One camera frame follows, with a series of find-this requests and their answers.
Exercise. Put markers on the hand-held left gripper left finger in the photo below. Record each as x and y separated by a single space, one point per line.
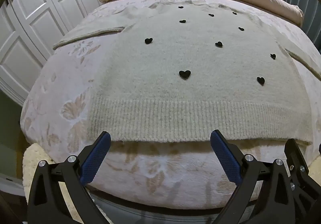
96 156

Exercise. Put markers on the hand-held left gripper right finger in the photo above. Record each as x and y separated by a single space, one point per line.
225 156

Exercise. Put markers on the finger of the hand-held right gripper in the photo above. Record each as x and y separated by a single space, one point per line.
297 156

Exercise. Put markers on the cream sweater with black hearts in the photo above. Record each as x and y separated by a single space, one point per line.
175 88

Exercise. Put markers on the fluffy cream rug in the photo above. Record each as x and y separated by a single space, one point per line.
32 161

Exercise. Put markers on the floral pink plush bed blanket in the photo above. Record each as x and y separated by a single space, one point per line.
163 176

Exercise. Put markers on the white panelled wardrobe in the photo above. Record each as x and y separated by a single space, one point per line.
45 13

